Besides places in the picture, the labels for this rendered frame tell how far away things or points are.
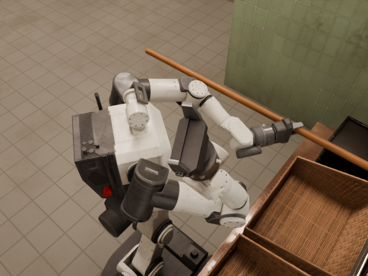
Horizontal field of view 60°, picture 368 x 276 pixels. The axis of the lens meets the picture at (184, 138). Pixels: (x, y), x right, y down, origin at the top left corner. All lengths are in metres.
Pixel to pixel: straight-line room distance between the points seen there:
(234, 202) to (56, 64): 3.16
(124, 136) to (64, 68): 2.77
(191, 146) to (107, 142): 0.46
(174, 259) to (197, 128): 1.56
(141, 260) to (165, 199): 1.04
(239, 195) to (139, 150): 0.33
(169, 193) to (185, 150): 0.33
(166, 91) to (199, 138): 0.64
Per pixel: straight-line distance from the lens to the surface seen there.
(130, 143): 1.00
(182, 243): 2.13
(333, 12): 2.50
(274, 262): 1.58
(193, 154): 0.60
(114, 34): 4.13
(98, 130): 1.06
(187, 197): 0.94
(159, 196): 0.92
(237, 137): 1.22
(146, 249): 1.86
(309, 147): 2.16
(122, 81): 1.19
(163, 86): 1.23
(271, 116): 1.39
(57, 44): 4.14
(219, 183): 0.86
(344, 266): 1.65
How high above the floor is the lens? 2.17
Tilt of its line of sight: 50 degrees down
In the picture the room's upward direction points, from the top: straight up
